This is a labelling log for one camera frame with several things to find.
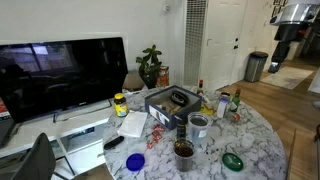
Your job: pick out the vitamin bottle yellow lid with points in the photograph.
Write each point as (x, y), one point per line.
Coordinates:
(120, 106)

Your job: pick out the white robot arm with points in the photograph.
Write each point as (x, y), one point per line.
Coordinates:
(296, 11)

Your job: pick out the wooden blocks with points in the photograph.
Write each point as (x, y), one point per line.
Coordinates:
(170, 108)

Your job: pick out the white door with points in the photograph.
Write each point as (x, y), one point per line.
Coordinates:
(221, 40)

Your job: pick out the white paper sheet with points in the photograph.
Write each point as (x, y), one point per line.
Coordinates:
(133, 124)

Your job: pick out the blue plastic lid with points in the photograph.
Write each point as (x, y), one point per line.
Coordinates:
(135, 162)

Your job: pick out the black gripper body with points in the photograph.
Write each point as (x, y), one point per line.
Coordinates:
(288, 33)

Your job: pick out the dark laptop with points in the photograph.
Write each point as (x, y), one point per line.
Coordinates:
(6, 131)

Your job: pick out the black glasses case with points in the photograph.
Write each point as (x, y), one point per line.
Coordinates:
(179, 98)

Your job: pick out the black remote control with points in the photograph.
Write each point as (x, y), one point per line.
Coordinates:
(113, 142)

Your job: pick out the black flat television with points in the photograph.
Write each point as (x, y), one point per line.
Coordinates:
(60, 76)

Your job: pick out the stainless steel trash can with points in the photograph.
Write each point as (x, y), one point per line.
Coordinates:
(256, 66)

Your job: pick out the red candy wrappers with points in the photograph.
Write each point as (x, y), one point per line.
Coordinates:
(156, 135)

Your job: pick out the white wall thermostat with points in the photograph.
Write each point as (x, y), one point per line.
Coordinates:
(166, 8)

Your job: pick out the orange cardboard carton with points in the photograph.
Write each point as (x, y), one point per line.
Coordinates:
(163, 76)

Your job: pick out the navy cardboard box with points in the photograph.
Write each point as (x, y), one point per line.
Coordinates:
(176, 118)

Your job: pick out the green potted plant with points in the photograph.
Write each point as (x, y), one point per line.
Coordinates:
(150, 65)

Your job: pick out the white bottle blue cap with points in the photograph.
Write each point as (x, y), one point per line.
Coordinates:
(222, 108)

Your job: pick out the clear plastic jar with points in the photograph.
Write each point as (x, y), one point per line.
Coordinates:
(198, 133)

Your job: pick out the floor rug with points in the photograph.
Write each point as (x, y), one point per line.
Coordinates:
(286, 78)

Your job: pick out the green plastic lid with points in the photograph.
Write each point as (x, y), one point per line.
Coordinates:
(232, 162)

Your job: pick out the white vent grille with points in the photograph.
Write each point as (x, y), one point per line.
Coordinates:
(195, 40)

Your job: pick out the brown paper bag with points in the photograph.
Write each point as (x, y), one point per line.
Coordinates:
(133, 82)

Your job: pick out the clear cup of coffee beans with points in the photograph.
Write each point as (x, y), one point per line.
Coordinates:
(184, 156)

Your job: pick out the white TV stand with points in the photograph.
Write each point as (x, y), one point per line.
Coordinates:
(83, 121)

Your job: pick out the small jar red cap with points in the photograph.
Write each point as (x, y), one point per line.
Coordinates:
(235, 117)

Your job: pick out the green glass bottle red cap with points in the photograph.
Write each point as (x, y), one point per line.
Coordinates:
(235, 103)

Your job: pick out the small clear measuring cup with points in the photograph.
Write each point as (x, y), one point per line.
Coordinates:
(247, 141)

